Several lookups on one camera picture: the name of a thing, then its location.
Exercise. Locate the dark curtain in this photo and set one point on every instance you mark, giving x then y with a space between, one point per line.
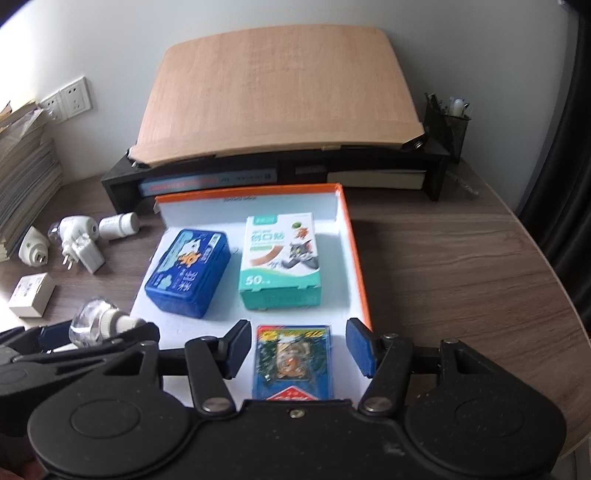
563 161

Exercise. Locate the stack of papers and books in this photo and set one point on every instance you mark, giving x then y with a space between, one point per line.
25 184

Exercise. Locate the white mosquito repellent heater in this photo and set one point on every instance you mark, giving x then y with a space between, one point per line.
74 228

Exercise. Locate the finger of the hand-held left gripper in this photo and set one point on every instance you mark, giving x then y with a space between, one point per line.
46 364
53 339

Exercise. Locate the white pill bottle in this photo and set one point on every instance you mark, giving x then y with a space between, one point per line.
117 226

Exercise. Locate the blue tin box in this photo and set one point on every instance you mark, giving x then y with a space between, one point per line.
187 272

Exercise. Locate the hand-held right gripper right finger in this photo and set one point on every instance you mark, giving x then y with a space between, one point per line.
359 346

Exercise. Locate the small white cardboard box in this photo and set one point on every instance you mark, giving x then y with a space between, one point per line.
30 295

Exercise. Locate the red playing card box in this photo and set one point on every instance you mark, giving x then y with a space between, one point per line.
293 360

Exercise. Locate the white wall socket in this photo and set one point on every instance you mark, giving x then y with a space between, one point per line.
76 96
51 105

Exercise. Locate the wooden reading board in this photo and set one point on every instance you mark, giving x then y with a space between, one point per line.
281 87

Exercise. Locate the green bandage box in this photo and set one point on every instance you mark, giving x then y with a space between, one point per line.
279 258

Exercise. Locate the clear liquid refill bottle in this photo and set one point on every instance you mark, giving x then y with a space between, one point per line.
94 321

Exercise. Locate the orange and white cardboard box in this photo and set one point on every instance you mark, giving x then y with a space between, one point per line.
337 240

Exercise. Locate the black mesh pen holder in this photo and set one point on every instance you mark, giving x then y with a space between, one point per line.
445 129

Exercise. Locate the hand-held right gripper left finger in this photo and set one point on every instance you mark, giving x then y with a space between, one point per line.
239 348

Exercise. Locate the white round plug-in device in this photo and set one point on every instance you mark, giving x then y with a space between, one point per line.
32 244

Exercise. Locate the white charger plug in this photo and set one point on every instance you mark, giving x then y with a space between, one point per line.
90 256

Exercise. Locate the black desk shelf riser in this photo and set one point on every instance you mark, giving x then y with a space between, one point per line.
436 170

